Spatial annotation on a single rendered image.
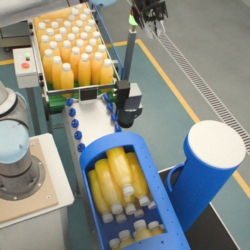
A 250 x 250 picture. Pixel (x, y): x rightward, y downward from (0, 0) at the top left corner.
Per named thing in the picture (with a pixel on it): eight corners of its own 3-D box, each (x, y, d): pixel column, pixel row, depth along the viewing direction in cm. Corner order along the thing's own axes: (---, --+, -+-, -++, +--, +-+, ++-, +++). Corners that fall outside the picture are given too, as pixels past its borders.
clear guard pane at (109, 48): (115, 119, 217) (122, 68, 180) (90, 53, 262) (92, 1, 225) (115, 119, 217) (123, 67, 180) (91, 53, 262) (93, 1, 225)
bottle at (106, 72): (97, 87, 173) (98, 61, 158) (107, 83, 176) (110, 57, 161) (102, 95, 169) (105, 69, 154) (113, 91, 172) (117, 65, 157)
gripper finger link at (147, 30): (148, 51, 88) (143, 25, 80) (143, 39, 91) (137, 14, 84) (158, 47, 87) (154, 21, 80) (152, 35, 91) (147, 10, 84)
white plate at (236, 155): (239, 123, 149) (238, 124, 150) (186, 117, 147) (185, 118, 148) (251, 170, 132) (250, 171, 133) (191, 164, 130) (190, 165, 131)
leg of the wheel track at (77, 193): (75, 198, 223) (74, 152, 175) (74, 191, 227) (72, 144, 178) (82, 196, 225) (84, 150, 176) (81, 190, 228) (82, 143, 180)
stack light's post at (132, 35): (114, 140, 262) (130, 33, 177) (113, 137, 264) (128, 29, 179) (118, 140, 263) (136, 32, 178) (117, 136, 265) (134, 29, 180)
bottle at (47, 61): (56, 76, 175) (54, 48, 160) (58, 84, 171) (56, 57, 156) (44, 77, 173) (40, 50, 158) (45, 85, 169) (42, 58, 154)
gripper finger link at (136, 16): (137, 31, 86) (130, 5, 79) (135, 28, 87) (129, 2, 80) (152, 25, 86) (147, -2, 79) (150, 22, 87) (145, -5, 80)
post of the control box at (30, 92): (42, 172, 234) (23, 77, 156) (41, 168, 236) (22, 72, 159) (47, 171, 235) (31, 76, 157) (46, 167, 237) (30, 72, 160)
